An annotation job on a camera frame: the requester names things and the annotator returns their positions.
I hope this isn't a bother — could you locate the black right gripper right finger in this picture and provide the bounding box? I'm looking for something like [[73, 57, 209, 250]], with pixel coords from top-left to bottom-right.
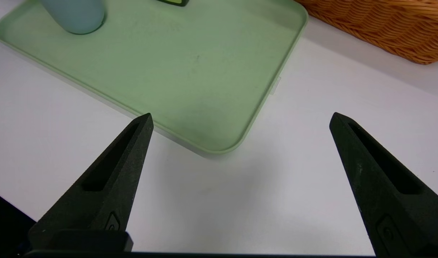
[[329, 112, 438, 258]]

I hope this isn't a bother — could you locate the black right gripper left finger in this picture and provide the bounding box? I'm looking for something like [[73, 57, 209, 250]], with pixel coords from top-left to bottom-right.
[[28, 113, 154, 252]]

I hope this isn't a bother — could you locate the blue plastic cup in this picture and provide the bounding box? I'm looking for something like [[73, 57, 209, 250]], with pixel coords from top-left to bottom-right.
[[40, 0, 106, 35]]

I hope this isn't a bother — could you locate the orange wicker basket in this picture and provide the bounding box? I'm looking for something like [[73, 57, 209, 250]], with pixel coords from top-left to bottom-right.
[[294, 0, 438, 65]]

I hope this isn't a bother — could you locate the light green plastic tray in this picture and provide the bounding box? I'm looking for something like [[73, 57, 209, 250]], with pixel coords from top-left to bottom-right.
[[0, 0, 309, 155]]

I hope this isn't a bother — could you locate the black pump bottle green label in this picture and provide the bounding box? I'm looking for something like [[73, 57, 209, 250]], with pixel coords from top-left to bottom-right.
[[156, 0, 190, 7]]

